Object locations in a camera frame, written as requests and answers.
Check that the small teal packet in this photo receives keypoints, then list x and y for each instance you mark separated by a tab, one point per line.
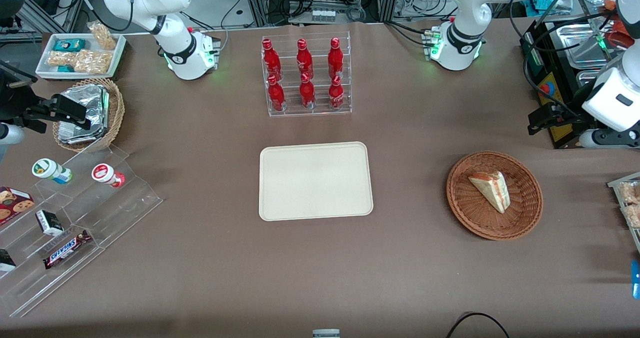
65	69

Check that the white rectangular snack tray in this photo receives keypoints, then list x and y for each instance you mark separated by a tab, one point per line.
42	69

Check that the clear peanut bag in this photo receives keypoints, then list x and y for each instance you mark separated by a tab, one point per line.
102	36

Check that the black food warmer machine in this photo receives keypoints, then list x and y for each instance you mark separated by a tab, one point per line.
560	136

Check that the red lid yogurt cup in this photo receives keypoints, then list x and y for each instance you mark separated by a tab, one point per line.
105	173

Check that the red cookie box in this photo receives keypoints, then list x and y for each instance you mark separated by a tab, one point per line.
12	204

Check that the teal snack box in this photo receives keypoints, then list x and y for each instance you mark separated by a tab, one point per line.
69	45

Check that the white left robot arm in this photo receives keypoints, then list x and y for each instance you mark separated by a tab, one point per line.
462	43

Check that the small black white box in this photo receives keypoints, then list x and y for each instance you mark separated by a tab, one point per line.
49	223

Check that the small puffed snack bag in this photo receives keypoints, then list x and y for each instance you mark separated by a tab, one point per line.
61	58

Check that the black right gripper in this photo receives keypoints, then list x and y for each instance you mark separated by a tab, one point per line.
15	102

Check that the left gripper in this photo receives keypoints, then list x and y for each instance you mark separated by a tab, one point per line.
568	116

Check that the red plastic bag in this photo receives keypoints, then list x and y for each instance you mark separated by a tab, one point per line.
620	39

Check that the black white carton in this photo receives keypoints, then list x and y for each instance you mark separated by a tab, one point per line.
6	261

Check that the grey metal block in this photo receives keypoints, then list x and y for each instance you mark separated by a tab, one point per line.
326	333

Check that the rice cracker snack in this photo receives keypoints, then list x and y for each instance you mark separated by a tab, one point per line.
630	193
634	216

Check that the metal tray with snacks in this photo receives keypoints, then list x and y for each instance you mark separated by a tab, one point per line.
617	182

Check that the silver foil pack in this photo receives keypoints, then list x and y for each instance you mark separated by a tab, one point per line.
92	101
75	134

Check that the steel warmer pan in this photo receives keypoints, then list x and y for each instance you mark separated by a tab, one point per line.
580	46

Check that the clear acrylic stepped display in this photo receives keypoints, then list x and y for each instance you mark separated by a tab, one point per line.
115	213

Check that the small deep wicker basket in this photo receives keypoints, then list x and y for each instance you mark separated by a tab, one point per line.
116	113

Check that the large puffed snack bag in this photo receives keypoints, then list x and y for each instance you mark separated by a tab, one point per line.
93	62

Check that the beige plastic tray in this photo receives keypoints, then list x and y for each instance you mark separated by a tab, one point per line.
315	180

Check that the clear acrylic bottle rack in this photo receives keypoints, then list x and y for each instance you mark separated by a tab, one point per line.
345	103

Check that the blue plastic object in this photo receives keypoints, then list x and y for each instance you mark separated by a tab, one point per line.
636	280

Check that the large round wicker basket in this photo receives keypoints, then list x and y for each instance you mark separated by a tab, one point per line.
525	213

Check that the green lid yogurt cup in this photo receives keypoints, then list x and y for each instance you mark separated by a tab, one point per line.
47	169

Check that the grey connector block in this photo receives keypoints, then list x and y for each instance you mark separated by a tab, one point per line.
323	16

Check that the triangular sandwich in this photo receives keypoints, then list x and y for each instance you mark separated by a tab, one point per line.
492	188

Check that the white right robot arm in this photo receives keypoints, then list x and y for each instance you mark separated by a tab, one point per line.
182	53

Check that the red cola bottle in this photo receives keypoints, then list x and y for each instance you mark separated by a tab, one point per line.
307	93
335	58
271	61
304	61
336	96
276	96

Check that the snickers chocolate bar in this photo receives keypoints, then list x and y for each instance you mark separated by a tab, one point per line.
65	250

